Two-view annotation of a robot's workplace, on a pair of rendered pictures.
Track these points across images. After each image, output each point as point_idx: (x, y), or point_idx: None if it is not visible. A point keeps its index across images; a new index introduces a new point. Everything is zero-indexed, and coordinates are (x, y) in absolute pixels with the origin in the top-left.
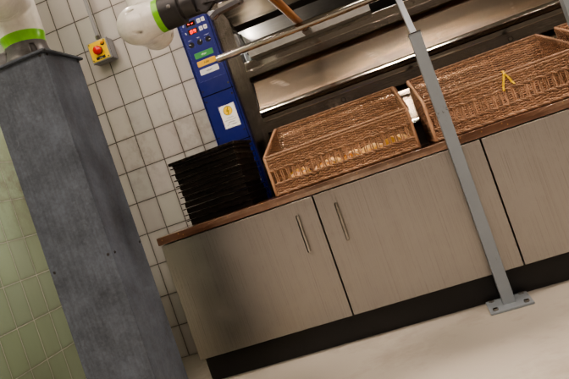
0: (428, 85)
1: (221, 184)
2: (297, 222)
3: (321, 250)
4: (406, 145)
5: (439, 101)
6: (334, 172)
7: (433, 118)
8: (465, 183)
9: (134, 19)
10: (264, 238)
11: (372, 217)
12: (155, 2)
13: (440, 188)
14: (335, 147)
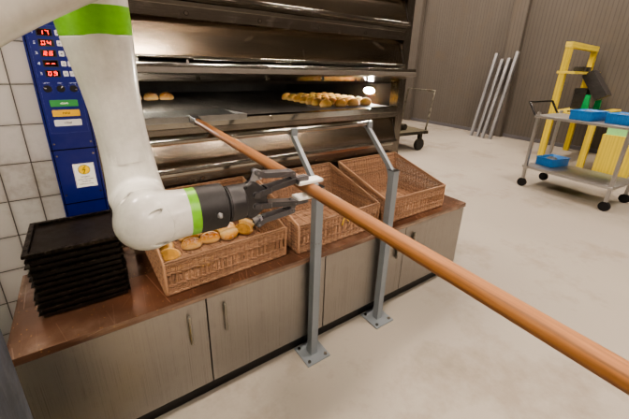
0: (316, 225)
1: (95, 276)
2: (189, 323)
3: (201, 339)
4: (278, 253)
5: (319, 236)
6: (223, 273)
7: (301, 238)
8: (315, 288)
9: (163, 228)
10: (151, 339)
11: (248, 310)
12: (199, 205)
13: (296, 287)
14: (229, 254)
